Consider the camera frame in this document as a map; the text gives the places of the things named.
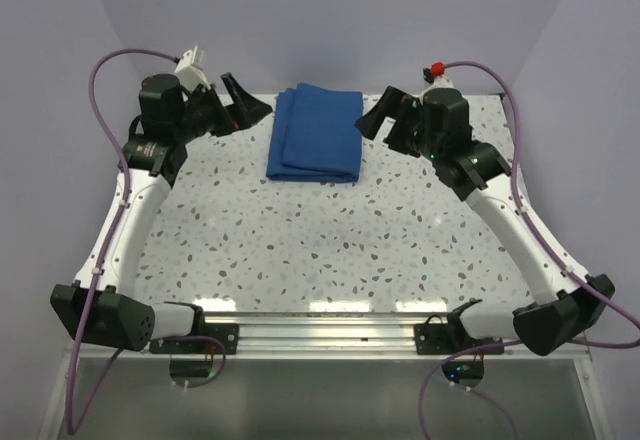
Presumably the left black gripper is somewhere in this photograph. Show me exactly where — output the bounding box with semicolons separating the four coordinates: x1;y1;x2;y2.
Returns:
172;72;270;143

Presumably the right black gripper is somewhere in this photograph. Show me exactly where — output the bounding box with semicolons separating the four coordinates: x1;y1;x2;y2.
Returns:
353;87;440;162

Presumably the blue surgical cloth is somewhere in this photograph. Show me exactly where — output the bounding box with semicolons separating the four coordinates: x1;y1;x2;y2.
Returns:
266;83;364;183

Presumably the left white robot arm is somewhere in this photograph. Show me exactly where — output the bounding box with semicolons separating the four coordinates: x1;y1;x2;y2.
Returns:
50;73;273;353

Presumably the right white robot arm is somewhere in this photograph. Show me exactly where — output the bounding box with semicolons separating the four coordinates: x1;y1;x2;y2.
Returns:
355;87;615;356

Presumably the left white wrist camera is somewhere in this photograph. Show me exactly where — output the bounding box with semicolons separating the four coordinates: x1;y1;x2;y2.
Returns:
174;45;210;92

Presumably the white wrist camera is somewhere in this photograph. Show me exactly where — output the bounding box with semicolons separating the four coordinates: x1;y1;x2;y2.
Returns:
174;45;210;92
419;62;453;98

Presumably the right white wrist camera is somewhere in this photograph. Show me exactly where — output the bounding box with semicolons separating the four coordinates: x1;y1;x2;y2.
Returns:
419;62;453;98

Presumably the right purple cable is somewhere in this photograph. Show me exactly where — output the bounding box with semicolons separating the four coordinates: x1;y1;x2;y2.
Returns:
418;60;640;440

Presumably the purple cable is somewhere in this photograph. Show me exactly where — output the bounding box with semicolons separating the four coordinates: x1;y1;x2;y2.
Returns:
418;60;640;440
63;47;226;436

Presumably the aluminium front rail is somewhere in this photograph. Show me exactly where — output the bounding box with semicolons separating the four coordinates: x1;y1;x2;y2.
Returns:
64;309;591;361

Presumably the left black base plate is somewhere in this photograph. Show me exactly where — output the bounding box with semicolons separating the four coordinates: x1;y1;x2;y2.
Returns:
148;323;239;355

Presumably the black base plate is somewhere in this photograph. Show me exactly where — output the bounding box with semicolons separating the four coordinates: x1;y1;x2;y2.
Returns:
148;323;239;355
413;315;504;355

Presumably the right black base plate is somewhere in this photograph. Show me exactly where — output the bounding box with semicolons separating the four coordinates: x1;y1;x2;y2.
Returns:
413;315;504;355

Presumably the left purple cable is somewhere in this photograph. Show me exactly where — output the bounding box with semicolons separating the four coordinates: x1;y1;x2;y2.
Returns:
63;47;226;436

